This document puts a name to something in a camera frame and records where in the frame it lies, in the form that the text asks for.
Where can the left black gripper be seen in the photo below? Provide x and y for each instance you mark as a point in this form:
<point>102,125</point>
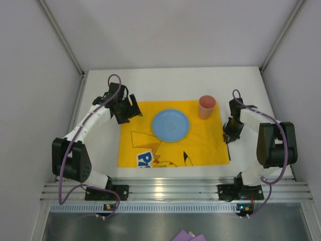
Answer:
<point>126,110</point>

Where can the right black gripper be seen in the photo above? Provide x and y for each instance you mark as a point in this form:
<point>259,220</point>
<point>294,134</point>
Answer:
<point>230,135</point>

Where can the red plastic cup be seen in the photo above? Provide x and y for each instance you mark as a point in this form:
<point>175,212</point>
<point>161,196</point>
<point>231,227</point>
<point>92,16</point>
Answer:
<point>206,106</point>

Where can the blue plastic plate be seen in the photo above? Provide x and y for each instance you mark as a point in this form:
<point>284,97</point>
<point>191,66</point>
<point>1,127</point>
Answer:
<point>170,125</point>

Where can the yellow cartoon placemat cloth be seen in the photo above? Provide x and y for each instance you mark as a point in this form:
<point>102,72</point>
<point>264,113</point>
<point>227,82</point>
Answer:
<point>204,145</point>

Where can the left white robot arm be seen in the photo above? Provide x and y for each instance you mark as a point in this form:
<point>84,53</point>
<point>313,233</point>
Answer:
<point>70,154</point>

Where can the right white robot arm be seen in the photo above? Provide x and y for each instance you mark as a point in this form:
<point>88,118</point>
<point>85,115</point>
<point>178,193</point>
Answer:
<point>276,144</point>

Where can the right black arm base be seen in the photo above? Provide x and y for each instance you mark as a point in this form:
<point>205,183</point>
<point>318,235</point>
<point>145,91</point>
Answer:
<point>231,192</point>

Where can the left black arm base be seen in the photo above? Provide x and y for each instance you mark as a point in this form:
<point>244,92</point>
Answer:
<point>116,193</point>

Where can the purple cloth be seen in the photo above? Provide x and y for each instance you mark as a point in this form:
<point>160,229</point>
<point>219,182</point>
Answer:
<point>182,235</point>

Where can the aluminium mounting rail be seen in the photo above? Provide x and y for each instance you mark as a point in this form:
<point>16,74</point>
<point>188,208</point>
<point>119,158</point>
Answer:
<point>204,189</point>

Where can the slotted grey cable duct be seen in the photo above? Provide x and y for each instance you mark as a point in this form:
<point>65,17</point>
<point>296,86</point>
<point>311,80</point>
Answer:
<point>127,207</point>

